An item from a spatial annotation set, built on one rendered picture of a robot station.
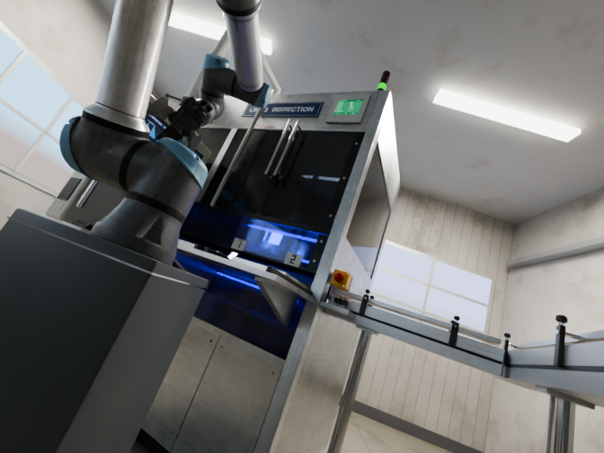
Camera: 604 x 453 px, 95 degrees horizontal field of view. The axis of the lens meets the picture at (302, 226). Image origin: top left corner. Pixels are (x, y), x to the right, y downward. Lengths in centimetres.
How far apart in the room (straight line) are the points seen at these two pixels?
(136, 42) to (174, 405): 138
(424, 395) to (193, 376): 317
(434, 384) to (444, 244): 181
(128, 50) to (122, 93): 7
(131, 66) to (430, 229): 411
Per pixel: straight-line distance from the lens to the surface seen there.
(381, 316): 129
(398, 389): 407
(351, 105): 176
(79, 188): 160
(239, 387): 138
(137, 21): 68
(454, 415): 436
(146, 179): 61
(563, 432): 105
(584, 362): 80
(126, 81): 67
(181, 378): 157
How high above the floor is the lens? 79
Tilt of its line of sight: 17 degrees up
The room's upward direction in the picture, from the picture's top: 21 degrees clockwise
